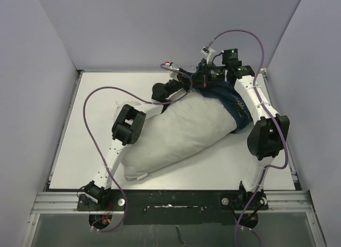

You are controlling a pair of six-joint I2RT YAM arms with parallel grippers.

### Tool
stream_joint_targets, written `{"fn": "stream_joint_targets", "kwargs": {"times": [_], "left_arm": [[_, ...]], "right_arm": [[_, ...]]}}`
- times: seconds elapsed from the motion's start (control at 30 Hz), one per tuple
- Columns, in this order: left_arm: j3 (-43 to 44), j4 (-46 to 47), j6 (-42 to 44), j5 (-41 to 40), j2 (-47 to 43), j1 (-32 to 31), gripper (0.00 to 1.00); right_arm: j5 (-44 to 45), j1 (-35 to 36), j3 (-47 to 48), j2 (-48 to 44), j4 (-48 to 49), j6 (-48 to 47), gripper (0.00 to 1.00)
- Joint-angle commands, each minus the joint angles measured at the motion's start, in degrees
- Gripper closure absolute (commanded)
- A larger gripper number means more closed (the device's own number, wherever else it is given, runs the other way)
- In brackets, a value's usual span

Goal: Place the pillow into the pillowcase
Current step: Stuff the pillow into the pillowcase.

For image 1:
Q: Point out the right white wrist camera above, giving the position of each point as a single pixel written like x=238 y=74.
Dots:
x=209 y=53

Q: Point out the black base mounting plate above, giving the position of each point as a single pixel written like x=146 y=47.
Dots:
x=176 y=207

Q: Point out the dark blue embroidered pillowcase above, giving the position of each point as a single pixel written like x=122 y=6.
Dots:
x=228 y=96

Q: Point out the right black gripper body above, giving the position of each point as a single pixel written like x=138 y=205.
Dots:
x=210 y=73

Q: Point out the white pillow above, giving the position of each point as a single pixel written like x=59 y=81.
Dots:
x=185 y=128

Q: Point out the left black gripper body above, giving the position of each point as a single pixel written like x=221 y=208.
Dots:
x=174 y=86

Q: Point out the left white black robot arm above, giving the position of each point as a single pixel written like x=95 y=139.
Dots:
x=128 y=126

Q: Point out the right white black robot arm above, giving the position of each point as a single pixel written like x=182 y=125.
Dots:
x=268 y=135

